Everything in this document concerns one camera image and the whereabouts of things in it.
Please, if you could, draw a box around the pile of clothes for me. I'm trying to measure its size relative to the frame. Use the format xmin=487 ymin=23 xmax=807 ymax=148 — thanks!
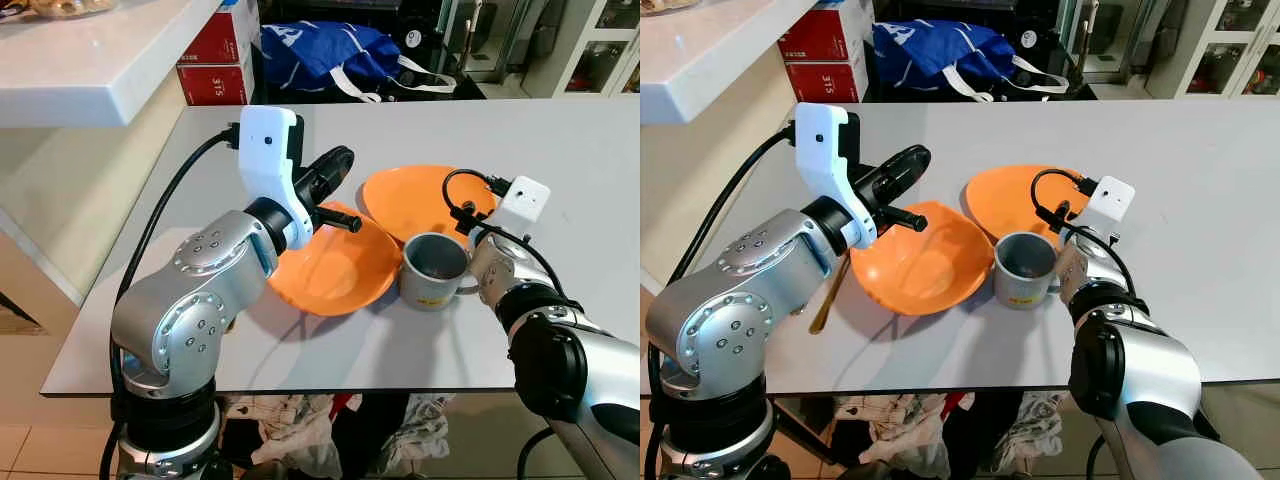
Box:
xmin=222 ymin=393 xmax=456 ymax=479
xmin=835 ymin=393 xmax=1066 ymax=479

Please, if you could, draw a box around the white kitchen counter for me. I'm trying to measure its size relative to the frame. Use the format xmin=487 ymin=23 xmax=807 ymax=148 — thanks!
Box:
xmin=0 ymin=0 xmax=229 ymax=301
xmin=640 ymin=0 xmax=823 ymax=291

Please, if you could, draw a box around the blue bag with white straps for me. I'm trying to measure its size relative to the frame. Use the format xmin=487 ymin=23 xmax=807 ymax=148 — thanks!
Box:
xmin=872 ymin=20 xmax=1073 ymax=103
xmin=260 ymin=20 xmax=459 ymax=103

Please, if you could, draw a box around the red box with numbers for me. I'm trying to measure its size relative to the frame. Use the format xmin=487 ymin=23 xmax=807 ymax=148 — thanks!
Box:
xmin=178 ymin=62 xmax=253 ymax=107
xmin=783 ymin=58 xmax=867 ymax=104

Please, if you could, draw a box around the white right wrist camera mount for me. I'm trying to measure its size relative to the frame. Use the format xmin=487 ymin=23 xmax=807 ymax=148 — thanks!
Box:
xmin=487 ymin=176 xmax=552 ymax=243
xmin=1083 ymin=175 xmax=1137 ymax=239

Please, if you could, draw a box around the black table leg frame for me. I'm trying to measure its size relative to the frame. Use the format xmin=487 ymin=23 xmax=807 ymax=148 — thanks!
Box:
xmin=772 ymin=398 xmax=841 ymax=466

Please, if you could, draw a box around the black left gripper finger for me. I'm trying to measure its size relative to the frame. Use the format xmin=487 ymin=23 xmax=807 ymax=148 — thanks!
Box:
xmin=314 ymin=205 xmax=364 ymax=234
xmin=872 ymin=145 xmax=932 ymax=204
xmin=312 ymin=146 xmax=357 ymax=201
xmin=876 ymin=205 xmax=928 ymax=233

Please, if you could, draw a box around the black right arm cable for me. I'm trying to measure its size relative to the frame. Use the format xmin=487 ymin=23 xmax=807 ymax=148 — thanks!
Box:
xmin=441 ymin=168 xmax=569 ymax=301
xmin=1030 ymin=168 xmax=1136 ymax=296

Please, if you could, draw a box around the orange plate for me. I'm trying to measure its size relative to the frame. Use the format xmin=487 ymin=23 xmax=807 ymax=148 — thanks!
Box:
xmin=361 ymin=165 xmax=499 ymax=247
xmin=965 ymin=165 xmax=1093 ymax=244

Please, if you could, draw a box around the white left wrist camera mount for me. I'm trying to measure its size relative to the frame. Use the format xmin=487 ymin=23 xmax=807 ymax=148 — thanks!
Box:
xmin=238 ymin=105 xmax=317 ymax=251
xmin=794 ymin=103 xmax=879 ymax=251

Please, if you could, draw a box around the orange bowl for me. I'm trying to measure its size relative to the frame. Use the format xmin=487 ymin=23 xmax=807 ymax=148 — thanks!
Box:
xmin=850 ymin=200 xmax=986 ymax=318
xmin=267 ymin=200 xmax=403 ymax=318

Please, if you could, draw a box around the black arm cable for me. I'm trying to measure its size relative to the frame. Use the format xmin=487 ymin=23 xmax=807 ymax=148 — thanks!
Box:
xmin=98 ymin=125 xmax=243 ymax=480
xmin=441 ymin=168 xmax=569 ymax=301
xmin=645 ymin=122 xmax=799 ymax=480
xmin=1030 ymin=168 xmax=1136 ymax=296

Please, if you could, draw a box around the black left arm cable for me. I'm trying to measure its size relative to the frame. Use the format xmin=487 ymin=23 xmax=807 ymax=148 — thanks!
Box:
xmin=98 ymin=125 xmax=243 ymax=480
xmin=645 ymin=122 xmax=799 ymax=480

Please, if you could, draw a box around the red and white box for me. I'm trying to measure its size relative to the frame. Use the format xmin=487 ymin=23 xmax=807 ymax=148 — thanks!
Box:
xmin=178 ymin=0 xmax=261 ymax=69
xmin=778 ymin=0 xmax=873 ymax=63

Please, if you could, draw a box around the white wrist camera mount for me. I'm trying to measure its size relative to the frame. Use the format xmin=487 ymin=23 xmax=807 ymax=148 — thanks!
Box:
xmin=1083 ymin=175 xmax=1137 ymax=239
xmin=794 ymin=103 xmax=879 ymax=251
xmin=238 ymin=105 xmax=317 ymax=251
xmin=487 ymin=176 xmax=552 ymax=243

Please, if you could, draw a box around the grey metal mug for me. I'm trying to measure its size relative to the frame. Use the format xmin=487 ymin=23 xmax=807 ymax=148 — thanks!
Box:
xmin=992 ymin=232 xmax=1063 ymax=306
xmin=398 ymin=232 xmax=481 ymax=312

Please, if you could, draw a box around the white glass door cabinet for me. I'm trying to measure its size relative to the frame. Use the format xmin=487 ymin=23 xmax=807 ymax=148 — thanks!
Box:
xmin=440 ymin=0 xmax=641 ymax=99
xmin=1060 ymin=0 xmax=1280 ymax=99

